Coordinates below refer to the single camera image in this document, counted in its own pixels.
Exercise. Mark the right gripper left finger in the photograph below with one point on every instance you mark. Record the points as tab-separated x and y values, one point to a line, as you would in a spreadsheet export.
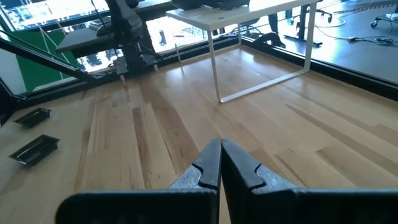
208	168

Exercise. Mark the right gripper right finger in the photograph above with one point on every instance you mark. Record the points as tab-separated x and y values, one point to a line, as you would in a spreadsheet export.
239	174

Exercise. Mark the black square mini plate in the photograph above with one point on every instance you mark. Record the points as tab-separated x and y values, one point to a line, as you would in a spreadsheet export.
34	150
231	3
32	117

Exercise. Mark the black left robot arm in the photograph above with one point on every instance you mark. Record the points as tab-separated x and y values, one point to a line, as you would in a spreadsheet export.
130	37

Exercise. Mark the white perforated metal shelf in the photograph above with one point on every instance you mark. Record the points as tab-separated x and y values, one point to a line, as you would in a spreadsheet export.
236	15

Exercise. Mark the black office desk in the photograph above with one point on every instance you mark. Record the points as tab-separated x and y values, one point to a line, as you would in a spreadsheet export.
152	6

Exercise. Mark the grey desk top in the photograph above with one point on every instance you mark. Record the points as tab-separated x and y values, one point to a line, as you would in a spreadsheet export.
84	40

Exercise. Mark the black office chair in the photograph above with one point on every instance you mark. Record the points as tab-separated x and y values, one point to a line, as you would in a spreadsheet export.
323	14

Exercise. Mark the black desk beam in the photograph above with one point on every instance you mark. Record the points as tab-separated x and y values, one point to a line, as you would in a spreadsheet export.
46	60

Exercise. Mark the black caster base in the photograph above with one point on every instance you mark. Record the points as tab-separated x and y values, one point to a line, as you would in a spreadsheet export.
381	20

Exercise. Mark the black curved bracket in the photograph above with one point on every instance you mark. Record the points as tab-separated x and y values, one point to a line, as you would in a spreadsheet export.
269	38

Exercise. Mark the black aluminium table frame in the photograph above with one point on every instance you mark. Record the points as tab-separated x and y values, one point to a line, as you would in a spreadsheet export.
342	73

